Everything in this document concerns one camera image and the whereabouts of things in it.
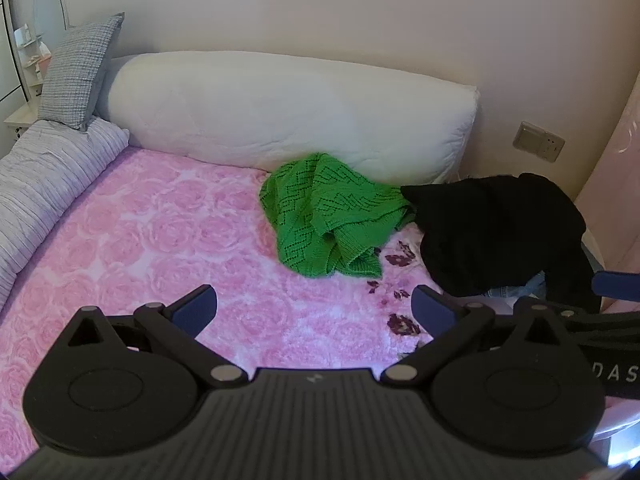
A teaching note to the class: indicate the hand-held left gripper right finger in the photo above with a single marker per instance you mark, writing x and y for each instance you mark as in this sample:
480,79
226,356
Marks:
432,310

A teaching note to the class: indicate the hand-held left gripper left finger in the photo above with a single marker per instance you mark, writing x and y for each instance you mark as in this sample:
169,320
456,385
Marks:
195,310

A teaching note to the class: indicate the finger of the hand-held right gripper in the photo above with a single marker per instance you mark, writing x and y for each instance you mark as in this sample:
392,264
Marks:
615,285

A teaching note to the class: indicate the green knitted sweater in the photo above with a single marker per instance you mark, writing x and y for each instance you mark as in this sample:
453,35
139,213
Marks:
325,200

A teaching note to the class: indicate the pink floral blanket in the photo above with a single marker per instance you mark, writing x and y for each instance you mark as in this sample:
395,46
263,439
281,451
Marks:
150,240

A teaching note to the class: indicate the blue jeans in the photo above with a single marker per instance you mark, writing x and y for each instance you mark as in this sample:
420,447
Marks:
520,287

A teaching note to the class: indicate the black garment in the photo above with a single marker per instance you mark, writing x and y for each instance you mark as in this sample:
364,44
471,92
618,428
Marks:
490,230

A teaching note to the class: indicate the lavender striped quilt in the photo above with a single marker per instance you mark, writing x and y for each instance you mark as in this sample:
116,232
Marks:
45,175

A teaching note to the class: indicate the long white pillow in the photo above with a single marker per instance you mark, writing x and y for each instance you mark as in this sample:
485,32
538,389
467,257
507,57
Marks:
275,105

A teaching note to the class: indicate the white nightstand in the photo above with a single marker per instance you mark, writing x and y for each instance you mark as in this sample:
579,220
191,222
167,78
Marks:
20,120

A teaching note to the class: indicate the grey checked pillow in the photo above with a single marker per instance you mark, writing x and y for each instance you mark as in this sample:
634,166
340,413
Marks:
75,70

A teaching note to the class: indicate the oval mirror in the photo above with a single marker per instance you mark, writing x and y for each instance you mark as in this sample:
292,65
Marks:
50,5

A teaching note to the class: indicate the wall socket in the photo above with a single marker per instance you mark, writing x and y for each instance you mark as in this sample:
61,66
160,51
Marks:
540,141

